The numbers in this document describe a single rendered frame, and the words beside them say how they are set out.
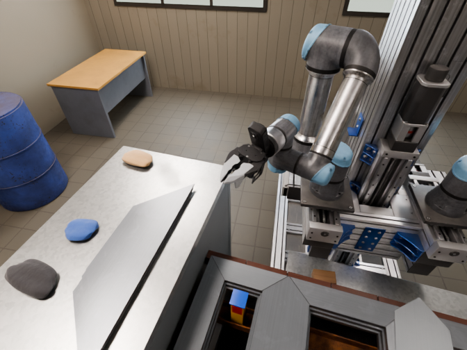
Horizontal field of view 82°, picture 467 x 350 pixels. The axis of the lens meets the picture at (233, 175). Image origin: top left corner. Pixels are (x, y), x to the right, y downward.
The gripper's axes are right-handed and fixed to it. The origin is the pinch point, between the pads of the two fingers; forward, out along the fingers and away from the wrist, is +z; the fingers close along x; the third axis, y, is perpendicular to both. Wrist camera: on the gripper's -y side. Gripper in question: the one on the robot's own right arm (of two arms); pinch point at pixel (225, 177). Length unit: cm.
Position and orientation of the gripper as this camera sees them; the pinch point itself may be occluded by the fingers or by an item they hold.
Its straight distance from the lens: 65.0
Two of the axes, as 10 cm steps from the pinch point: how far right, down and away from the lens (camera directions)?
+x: -8.0, -5.0, 3.4
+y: -1.1, 6.8, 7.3
